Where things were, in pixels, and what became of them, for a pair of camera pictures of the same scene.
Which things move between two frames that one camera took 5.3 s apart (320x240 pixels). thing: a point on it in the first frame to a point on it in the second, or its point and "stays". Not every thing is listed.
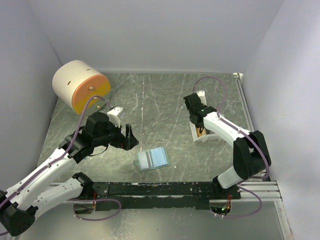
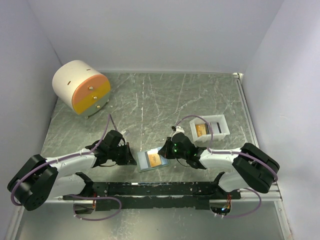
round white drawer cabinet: (74, 81) stays
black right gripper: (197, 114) to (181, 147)
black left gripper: (126, 142) to (128, 158)
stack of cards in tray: (204, 132) stays
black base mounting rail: (198, 195) stays
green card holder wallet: (152, 159) stays
